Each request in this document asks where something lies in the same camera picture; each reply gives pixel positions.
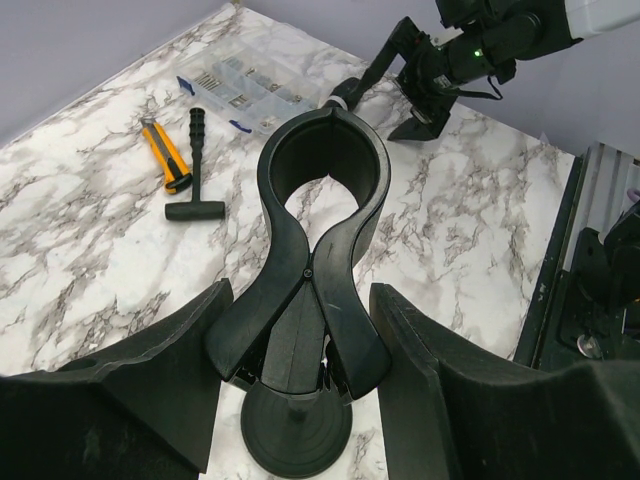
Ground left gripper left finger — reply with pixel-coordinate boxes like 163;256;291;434
1;279;233;479

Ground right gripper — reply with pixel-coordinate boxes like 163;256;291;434
359;17;460;142

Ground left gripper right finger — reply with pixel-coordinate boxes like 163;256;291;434
369;283;639;479

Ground black microphone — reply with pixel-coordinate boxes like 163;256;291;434
322;77;373;112

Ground black round-base mic stand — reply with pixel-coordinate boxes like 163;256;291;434
205;107;391;479

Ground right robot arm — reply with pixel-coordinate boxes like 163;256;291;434
346;0;639;141

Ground clear plastic screw box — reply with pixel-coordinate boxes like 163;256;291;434
176;48;320;136

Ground yellow utility knife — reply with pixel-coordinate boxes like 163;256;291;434
141;118;193;195

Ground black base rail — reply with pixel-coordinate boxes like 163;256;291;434
513;143;639;372

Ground black T-handle tool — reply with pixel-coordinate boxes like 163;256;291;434
164;107;226;222

